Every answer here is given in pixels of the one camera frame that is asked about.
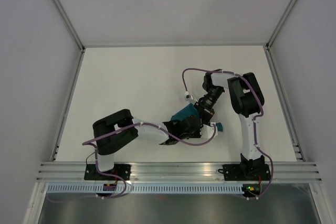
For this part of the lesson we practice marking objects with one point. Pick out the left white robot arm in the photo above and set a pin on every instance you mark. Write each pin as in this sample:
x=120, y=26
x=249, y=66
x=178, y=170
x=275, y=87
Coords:
x=136, y=130

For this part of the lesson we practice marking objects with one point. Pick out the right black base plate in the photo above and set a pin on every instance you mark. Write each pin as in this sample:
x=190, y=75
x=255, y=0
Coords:
x=235, y=172

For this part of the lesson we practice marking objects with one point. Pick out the white slotted cable duct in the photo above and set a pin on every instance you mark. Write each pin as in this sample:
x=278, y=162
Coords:
x=147, y=188

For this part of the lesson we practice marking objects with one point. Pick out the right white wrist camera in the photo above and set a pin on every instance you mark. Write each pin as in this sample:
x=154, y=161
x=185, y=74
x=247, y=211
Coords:
x=188, y=96

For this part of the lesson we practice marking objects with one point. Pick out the teal satin napkin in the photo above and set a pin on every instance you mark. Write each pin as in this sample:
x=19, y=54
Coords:
x=185, y=112

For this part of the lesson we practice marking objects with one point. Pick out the aluminium frame corner post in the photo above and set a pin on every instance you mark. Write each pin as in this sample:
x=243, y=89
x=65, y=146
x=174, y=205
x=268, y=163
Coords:
x=283, y=18

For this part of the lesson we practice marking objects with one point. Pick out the left aluminium frame post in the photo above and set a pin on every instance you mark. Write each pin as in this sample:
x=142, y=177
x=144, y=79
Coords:
x=65, y=18

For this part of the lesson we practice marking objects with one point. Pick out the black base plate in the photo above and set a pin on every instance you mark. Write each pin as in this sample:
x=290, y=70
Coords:
x=235, y=172
x=119, y=172

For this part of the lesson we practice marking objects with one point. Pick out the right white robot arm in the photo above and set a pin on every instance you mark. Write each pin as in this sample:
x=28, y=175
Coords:
x=247, y=101

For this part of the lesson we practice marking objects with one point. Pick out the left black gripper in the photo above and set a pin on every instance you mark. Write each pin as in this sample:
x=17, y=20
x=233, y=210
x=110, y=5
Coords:
x=198, y=135

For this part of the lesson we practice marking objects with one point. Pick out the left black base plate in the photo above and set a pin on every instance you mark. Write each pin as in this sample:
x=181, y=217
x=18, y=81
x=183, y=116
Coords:
x=119, y=172

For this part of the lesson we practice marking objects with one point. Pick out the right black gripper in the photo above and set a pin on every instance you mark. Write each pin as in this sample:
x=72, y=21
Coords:
x=206, y=113

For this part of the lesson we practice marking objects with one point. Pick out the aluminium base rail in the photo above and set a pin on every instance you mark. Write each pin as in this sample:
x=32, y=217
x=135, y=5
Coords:
x=284, y=172

